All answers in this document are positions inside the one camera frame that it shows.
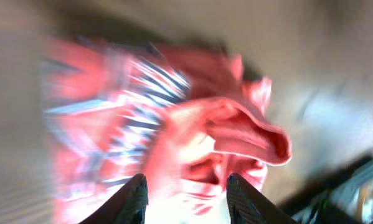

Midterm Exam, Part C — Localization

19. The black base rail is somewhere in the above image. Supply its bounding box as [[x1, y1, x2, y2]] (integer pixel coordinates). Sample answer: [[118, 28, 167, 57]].
[[278, 155, 373, 224]]

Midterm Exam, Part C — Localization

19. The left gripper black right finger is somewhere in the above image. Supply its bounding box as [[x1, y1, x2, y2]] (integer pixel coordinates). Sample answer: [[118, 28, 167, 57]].
[[226, 173, 298, 224]]

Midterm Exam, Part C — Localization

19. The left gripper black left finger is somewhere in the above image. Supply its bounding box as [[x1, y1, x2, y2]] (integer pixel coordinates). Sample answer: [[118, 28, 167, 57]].
[[80, 174, 148, 224]]

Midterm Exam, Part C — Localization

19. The red t-shirt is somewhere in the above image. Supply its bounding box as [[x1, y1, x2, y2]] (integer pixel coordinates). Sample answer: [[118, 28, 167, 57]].
[[44, 40, 292, 223]]

